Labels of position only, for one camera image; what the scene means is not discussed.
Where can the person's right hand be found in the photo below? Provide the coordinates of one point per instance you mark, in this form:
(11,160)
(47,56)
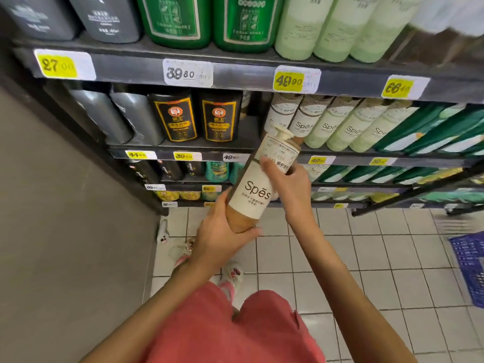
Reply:
(297,196)

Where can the black bottle gold label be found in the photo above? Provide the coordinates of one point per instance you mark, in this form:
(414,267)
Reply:
(175,119)
(220,117)

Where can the small black bottle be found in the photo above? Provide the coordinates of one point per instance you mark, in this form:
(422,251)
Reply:
(145,171)
(172,170)
(196,168)

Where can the white slipper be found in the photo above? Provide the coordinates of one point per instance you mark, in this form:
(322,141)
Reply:
(232,277)
(182,250)

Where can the teal bottle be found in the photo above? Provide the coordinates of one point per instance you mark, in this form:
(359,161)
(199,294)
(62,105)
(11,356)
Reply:
(217,171)
(210,196)
(236,173)

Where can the pink shorts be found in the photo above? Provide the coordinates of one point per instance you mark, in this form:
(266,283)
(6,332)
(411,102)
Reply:
(264,328)

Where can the yellow bottle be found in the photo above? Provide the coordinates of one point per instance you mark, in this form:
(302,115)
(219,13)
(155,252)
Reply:
(190,195)
(167,195)

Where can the row of dark green bottles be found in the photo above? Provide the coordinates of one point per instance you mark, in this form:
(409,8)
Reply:
(435,132)

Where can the white price tag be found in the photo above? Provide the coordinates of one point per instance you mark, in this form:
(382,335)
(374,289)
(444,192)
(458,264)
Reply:
(235,157)
(188,73)

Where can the yellow price tag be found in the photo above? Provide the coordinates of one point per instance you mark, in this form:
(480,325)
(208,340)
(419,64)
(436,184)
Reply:
(140,155)
(187,156)
(382,161)
(297,79)
(321,160)
(404,87)
(60,64)

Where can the dark green bottle white label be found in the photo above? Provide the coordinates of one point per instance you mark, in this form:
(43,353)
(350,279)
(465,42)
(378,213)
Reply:
(174,18)
(247,22)

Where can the blue plastic shopping basket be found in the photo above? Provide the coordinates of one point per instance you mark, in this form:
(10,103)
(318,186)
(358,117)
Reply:
(470,268)

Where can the silver grey bottle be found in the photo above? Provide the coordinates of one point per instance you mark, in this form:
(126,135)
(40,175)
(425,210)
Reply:
(138,117)
(102,117)

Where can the brown pump bottle white label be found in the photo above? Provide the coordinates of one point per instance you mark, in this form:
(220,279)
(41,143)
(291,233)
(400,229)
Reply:
(245,192)

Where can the person's left forearm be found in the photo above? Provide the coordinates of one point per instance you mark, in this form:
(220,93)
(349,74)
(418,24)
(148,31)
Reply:
(158,309)

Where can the dark grey bottle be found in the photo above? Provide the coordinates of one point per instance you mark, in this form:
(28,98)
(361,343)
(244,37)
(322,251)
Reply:
(37,15)
(107,18)

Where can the person's left thumb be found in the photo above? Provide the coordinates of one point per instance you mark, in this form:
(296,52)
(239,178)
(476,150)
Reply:
(245,235)

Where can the person's right thumb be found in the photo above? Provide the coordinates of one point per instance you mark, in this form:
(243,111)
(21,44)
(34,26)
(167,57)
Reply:
(271,173)

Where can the light green bottle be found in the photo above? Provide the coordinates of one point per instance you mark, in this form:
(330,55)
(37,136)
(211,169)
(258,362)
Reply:
(327,126)
(378,37)
(378,132)
(340,33)
(351,130)
(298,30)

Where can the person's right forearm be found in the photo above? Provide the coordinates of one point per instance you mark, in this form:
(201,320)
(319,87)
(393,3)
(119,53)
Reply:
(340,291)

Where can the person's left hand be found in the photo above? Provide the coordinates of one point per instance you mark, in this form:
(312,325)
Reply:
(213,241)

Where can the black metal bar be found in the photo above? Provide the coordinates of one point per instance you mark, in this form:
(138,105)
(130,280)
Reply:
(412,193)

